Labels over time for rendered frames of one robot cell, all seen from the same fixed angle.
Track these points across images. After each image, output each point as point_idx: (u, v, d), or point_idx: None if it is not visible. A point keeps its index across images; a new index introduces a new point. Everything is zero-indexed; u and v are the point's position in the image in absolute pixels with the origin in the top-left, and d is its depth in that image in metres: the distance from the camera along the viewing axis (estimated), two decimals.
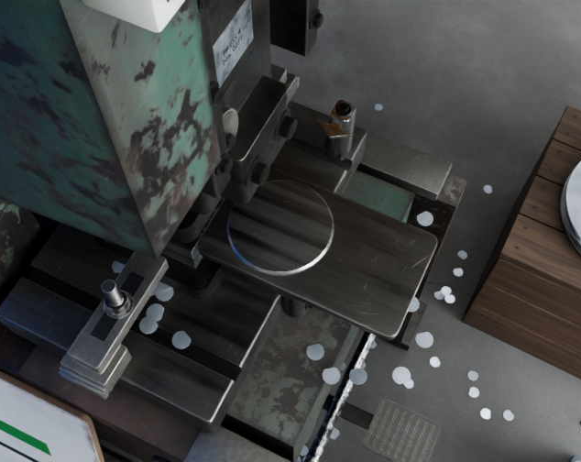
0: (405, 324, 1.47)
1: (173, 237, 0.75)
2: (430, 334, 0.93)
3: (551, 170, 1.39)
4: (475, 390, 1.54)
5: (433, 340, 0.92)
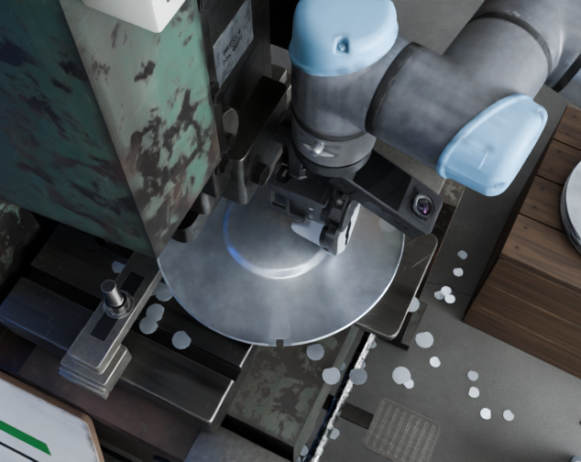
0: (405, 324, 1.47)
1: (173, 237, 0.75)
2: (430, 334, 0.93)
3: (551, 170, 1.39)
4: (475, 390, 1.54)
5: (433, 340, 0.92)
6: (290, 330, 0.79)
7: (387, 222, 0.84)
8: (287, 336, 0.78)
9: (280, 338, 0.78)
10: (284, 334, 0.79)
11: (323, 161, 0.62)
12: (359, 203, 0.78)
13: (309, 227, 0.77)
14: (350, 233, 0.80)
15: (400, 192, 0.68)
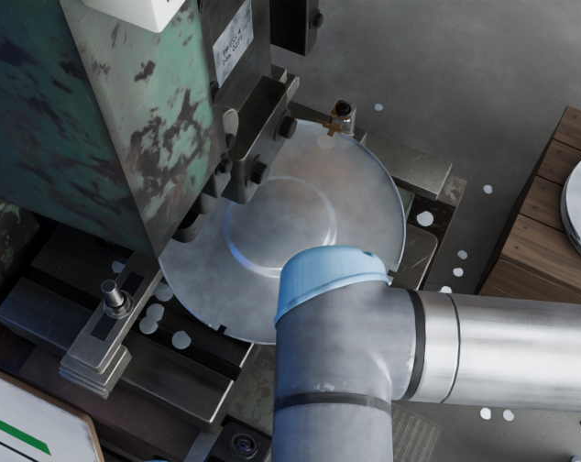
0: None
1: (173, 237, 0.75)
2: None
3: (551, 170, 1.39)
4: None
5: None
6: (384, 260, 0.82)
7: (324, 141, 0.89)
8: (389, 265, 0.82)
9: (388, 271, 0.82)
10: (385, 266, 0.82)
11: None
12: None
13: None
14: None
15: None
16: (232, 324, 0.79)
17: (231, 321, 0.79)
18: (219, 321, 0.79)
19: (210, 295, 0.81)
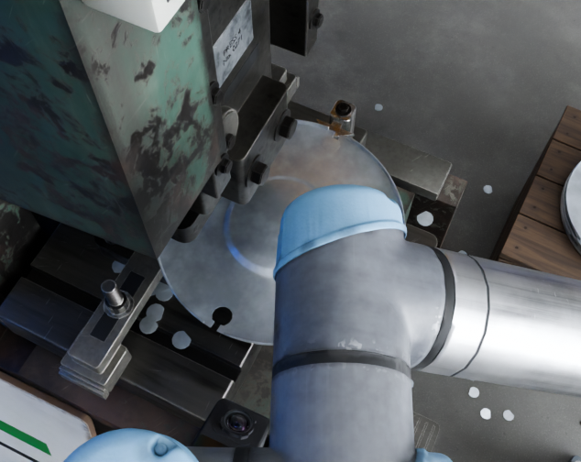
0: None
1: (173, 237, 0.75)
2: None
3: (551, 170, 1.39)
4: (475, 390, 1.54)
5: None
6: None
7: None
8: None
9: None
10: None
11: None
12: None
13: None
14: None
15: None
16: (327, 138, 0.89)
17: (328, 141, 0.89)
18: (338, 141, 0.89)
19: (347, 163, 0.88)
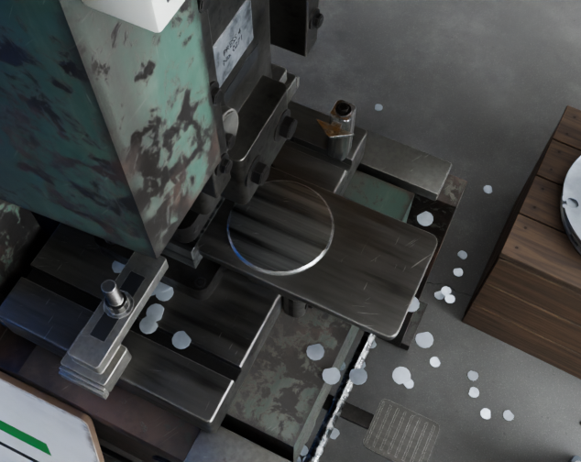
0: (405, 324, 1.47)
1: (173, 237, 0.75)
2: (430, 334, 0.93)
3: (551, 170, 1.39)
4: (475, 390, 1.54)
5: (433, 340, 0.92)
6: None
7: None
8: None
9: None
10: None
11: None
12: None
13: None
14: None
15: None
16: None
17: None
18: None
19: None
